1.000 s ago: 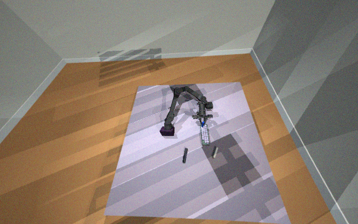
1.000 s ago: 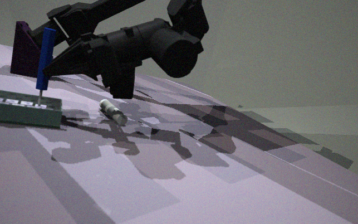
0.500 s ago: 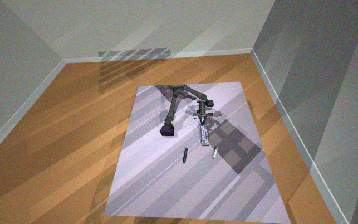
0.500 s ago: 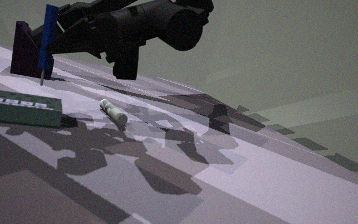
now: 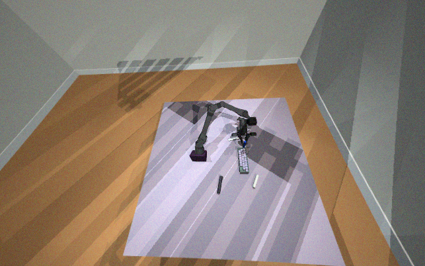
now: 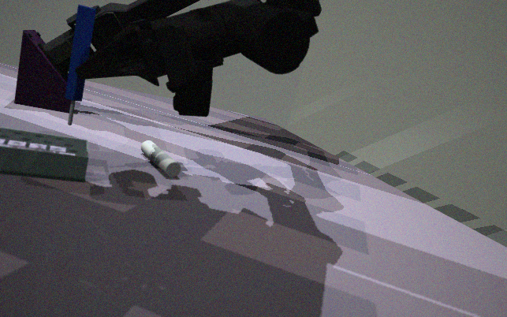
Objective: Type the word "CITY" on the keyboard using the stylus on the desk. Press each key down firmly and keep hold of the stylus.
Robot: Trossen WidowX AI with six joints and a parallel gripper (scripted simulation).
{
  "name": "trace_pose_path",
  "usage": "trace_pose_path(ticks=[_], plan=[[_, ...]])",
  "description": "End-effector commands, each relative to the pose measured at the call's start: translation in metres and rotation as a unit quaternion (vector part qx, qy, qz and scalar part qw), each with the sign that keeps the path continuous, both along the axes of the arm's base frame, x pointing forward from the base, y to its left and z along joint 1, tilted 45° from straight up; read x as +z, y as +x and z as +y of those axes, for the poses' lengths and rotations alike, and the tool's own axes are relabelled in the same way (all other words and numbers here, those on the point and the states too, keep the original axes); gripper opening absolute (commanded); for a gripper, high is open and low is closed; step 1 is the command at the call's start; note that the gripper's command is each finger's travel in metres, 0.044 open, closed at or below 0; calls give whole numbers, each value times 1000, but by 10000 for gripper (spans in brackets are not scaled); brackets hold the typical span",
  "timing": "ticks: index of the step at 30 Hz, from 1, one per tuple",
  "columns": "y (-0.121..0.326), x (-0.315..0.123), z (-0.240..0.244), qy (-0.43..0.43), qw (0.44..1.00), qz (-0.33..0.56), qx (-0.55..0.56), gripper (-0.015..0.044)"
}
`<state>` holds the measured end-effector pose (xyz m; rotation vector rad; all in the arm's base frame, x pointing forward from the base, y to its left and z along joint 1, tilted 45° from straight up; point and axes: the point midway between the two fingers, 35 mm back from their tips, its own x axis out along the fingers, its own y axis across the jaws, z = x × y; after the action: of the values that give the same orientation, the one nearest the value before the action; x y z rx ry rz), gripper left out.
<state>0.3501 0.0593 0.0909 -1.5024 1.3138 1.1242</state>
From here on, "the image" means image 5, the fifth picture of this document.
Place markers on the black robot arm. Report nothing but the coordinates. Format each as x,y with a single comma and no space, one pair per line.
251,121

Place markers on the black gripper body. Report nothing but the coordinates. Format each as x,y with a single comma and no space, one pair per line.
243,132

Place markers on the grey keyboard with white letter keys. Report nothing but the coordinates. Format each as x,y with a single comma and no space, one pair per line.
243,160

